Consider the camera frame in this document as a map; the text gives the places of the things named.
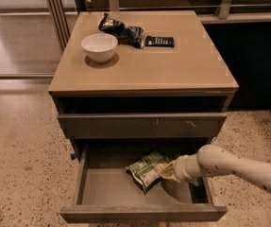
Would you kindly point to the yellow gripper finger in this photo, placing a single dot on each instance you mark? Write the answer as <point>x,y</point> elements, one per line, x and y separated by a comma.
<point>170,166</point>
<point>170,176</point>

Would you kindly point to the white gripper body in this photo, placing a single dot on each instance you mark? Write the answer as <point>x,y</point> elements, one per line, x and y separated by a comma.
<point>179,168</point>

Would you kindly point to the green jalapeno chip bag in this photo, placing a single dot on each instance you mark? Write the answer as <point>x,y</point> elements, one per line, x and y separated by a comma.
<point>148,169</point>

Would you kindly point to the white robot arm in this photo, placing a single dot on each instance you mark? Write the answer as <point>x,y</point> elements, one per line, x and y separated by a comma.
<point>211,161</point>

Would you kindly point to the open grey middle drawer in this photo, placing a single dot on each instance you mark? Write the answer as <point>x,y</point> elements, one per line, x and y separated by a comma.
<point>106,191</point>

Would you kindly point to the grey drawer cabinet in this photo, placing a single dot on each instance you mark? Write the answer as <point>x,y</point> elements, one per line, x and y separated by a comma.
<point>190,77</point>

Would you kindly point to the closed grey top drawer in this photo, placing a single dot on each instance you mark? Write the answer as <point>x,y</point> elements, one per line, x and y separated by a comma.
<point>141,125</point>

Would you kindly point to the dark blue chip bag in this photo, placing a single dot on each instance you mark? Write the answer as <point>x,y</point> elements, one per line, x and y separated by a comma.
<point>132,35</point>

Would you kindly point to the white ceramic bowl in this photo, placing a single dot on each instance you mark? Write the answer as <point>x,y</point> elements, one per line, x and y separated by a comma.
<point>100,47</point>

